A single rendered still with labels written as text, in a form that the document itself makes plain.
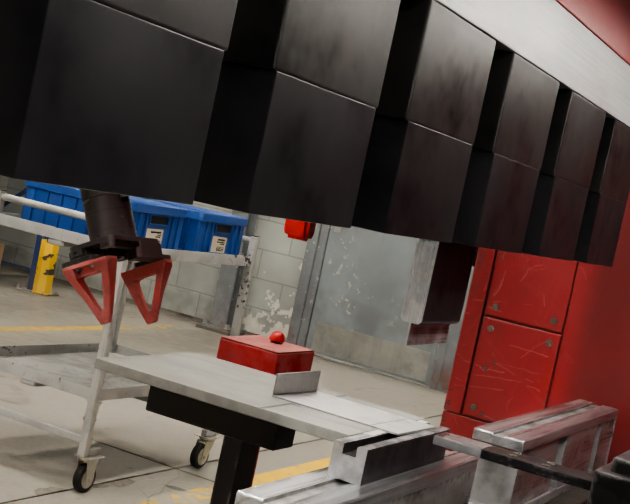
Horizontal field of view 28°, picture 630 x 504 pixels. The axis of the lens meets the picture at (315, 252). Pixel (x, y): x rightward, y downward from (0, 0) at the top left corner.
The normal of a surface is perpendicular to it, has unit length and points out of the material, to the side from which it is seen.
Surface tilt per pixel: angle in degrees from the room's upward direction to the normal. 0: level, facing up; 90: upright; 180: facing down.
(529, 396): 90
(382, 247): 90
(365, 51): 90
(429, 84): 90
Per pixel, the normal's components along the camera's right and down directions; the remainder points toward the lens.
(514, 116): 0.88, 0.21
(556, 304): -0.43, -0.04
